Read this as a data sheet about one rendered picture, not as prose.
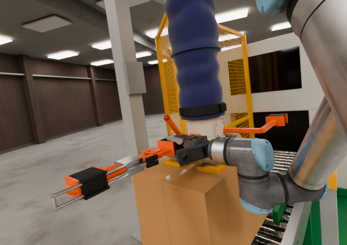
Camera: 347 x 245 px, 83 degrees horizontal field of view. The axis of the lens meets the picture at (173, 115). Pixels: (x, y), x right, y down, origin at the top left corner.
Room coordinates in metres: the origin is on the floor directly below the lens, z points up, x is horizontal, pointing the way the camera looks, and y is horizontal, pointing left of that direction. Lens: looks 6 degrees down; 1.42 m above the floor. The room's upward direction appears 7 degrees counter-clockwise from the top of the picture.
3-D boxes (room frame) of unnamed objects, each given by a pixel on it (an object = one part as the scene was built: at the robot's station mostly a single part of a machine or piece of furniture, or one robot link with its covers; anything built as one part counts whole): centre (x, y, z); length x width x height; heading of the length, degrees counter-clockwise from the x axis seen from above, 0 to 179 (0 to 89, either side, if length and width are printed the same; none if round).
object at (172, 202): (0.97, -0.12, 0.89); 0.60 x 0.40 x 0.40; 138
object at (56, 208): (0.52, 0.18, 1.21); 0.31 x 0.03 x 0.05; 139
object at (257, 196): (0.57, -0.23, 1.10); 0.12 x 0.09 x 0.12; 87
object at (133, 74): (1.89, 0.32, 1.62); 0.20 x 0.05 x 0.30; 139
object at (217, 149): (0.63, -0.14, 1.22); 0.09 x 0.05 x 0.10; 139
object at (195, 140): (0.69, -0.09, 1.21); 0.12 x 0.09 x 0.08; 49
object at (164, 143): (0.78, 0.02, 1.21); 0.10 x 0.08 x 0.06; 49
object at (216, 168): (0.90, -0.22, 1.11); 0.34 x 0.10 x 0.05; 139
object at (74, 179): (0.52, 0.26, 1.21); 0.08 x 0.07 x 0.05; 139
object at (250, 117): (2.34, -0.73, 1.05); 1.17 x 0.10 x 2.10; 139
